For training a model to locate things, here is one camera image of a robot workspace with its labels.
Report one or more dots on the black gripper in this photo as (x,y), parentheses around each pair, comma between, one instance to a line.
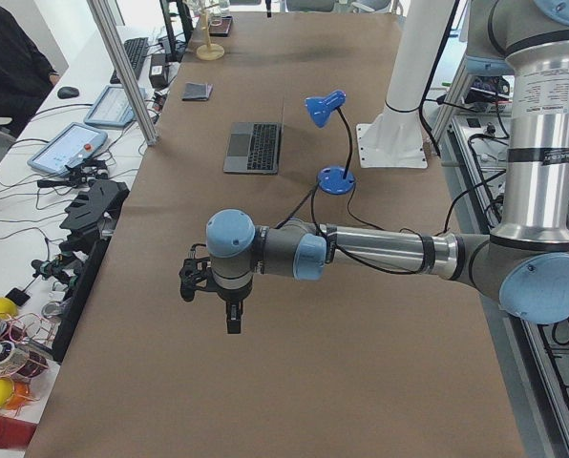
(231,297)

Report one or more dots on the grey laptop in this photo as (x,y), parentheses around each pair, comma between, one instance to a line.
(254,147)

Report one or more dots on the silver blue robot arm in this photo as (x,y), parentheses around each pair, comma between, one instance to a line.
(523,264)

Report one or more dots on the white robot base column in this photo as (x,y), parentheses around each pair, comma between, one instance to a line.
(394,138)

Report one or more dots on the blue desk lamp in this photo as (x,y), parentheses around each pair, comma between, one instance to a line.
(335,178)

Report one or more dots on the black plastic rack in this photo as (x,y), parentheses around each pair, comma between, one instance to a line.
(83,222)

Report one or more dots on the dark grey wallet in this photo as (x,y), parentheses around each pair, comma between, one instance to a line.
(196,91)

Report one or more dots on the blue teach pendant tablet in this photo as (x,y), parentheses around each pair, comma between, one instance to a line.
(72,146)

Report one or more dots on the yellow ball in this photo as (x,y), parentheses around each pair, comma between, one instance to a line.
(8,308)

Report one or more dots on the black power adapter box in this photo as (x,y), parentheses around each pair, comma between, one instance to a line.
(159,71)

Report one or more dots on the wooden stand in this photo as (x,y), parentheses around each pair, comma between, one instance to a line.
(207,51)

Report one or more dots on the red cup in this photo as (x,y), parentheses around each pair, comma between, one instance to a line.
(15,434)

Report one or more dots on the black computer mouse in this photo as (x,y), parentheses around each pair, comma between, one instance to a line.
(67,92)

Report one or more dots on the black keyboard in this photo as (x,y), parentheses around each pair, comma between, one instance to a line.
(136,50)

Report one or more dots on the seated person in black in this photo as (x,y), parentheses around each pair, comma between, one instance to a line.
(26,75)

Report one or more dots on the aluminium frame post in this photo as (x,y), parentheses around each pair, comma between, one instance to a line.
(106,26)

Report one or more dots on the copper wire basket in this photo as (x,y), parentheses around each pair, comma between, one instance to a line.
(22,360)

